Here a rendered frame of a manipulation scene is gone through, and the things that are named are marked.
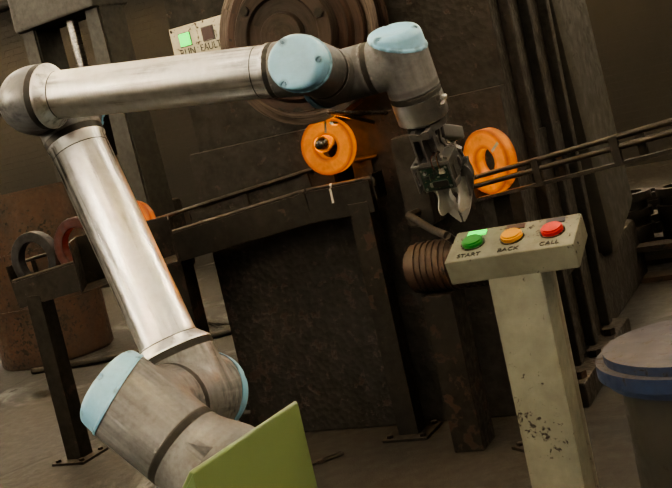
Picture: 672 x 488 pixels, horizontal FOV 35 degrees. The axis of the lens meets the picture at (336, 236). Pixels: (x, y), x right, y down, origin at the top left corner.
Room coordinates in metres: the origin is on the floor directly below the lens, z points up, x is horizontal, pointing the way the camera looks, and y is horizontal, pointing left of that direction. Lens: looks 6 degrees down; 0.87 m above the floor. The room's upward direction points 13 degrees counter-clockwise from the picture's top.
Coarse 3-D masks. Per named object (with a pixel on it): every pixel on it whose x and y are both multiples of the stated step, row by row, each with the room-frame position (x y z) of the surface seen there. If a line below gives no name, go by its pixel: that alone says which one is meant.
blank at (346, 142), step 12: (336, 120) 2.83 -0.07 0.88; (312, 132) 2.86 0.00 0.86; (324, 132) 2.84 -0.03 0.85; (336, 132) 2.83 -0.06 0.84; (348, 132) 2.82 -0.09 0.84; (312, 144) 2.86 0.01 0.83; (348, 144) 2.82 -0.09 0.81; (312, 156) 2.87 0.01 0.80; (324, 156) 2.87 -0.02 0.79; (336, 156) 2.84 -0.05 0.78; (348, 156) 2.82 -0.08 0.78; (312, 168) 2.87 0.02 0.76; (324, 168) 2.86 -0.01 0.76; (336, 168) 2.84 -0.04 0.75
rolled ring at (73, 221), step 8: (64, 224) 3.26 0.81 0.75; (72, 224) 3.25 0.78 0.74; (80, 224) 3.24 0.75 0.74; (56, 232) 3.28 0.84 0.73; (64, 232) 3.27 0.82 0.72; (56, 240) 3.28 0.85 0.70; (64, 240) 3.28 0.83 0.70; (56, 248) 3.29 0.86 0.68; (64, 248) 3.29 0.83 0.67; (64, 256) 3.28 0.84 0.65
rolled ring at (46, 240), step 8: (32, 232) 3.32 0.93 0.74; (40, 232) 3.33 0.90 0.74; (16, 240) 3.35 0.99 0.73; (24, 240) 3.34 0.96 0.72; (32, 240) 3.32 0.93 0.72; (40, 240) 3.31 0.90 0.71; (48, 240) 3.30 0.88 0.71; (16, 248) 3.35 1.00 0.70; (24, 248) 3.37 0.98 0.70; (48, 248) 3.30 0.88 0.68; (16, 256) 3.36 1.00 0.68; (24, 256) 3.38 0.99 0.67; (48, 256) 3.30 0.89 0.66; (56, 256) 3.29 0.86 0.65; (16, 264) 3.36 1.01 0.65; (24, 264) 3.38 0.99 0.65; (56, 264) 3.29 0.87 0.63; (16, 272) 3.37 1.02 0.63; (24, 272) 3.36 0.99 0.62
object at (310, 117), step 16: (368, 0) 2.73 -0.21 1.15; (224, 16) 2.91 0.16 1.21; (368, 16) 2.73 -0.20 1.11; (224, 32) 2.92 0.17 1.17; (368, 32) 2.74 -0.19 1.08; (224, 48) 2.92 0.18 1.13; (272, 112) 2.88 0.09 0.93; (288, 112) 2.86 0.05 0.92; (304, 112) 2.84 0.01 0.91; (320, 112) 2.82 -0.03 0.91
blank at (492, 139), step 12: (480, 132) 2.47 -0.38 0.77; (492, 132) 2.44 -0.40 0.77; (468, 144) 2.51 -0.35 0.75; (480, 144) 2.47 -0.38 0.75; (492, 144) 2.44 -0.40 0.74; (504, 144) 2.42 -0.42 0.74; (480, 156) 2.50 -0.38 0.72; (504, 156) 2.41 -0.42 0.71; (516, 156) 2.42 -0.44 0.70; (480, 168) 2.50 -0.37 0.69; (516, 168) 2.43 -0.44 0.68; (480, 180) 2.49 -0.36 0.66; (492, 192) 2.47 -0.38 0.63
